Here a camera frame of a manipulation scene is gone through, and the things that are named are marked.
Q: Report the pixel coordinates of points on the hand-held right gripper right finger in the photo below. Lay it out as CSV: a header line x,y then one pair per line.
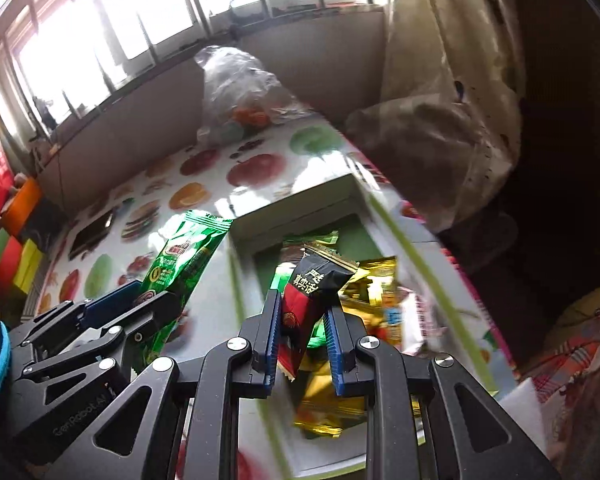
x,y
336,355

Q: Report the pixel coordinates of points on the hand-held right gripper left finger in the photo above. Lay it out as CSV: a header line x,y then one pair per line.
x,y
270,340

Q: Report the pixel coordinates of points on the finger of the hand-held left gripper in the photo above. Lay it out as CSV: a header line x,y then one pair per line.
x,y
150,312
110,302

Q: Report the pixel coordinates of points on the black and red snack packet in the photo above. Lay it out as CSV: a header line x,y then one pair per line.
x,y
305,300

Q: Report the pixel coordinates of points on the long gold snack packet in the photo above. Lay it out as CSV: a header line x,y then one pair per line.
x,y
322,410

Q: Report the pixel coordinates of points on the green and white cardboard box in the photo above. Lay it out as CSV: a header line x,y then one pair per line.
x,y
300,205

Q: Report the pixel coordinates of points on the black and white striped box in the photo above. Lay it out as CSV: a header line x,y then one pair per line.
x,y
42,290

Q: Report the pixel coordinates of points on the black smartphone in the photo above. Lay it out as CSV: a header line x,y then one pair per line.
x,y
92,233

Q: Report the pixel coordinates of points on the yellow-green box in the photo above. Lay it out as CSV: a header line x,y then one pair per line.
x,y
29,270

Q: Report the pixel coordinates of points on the orange box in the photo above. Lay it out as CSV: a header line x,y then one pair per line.
x,y
22,205

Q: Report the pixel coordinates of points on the white foam sheet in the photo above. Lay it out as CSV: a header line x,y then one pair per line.
x,y
526,410

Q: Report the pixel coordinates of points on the floral patterned cloth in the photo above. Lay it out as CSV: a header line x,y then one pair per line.
x,y
575,355

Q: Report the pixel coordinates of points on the clear plastic bag with cups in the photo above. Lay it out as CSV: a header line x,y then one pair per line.
x,y
240,90

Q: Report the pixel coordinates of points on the cream patterned curtain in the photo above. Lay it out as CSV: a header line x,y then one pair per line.
x,y
455,85

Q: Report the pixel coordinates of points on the window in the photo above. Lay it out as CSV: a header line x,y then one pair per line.
x,y
155,10

